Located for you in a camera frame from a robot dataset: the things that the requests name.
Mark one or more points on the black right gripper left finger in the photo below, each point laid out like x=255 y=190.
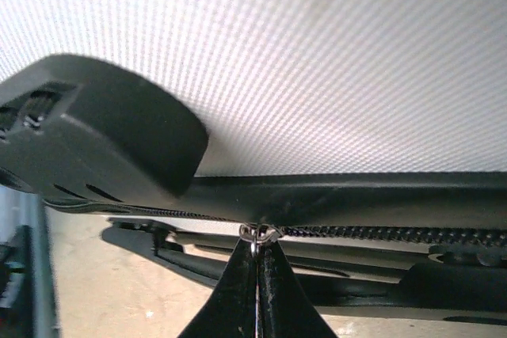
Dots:
x=233 y=306

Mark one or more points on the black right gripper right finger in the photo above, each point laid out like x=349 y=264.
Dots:
x=281 y=306

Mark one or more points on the silver zipper pull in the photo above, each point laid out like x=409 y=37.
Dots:
x=257 y=235

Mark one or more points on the white hard-shell wheeled suitcase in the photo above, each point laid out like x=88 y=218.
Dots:
x=277 y=77

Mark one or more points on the aluminium rail frame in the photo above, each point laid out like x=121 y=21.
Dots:
x=45 y=266

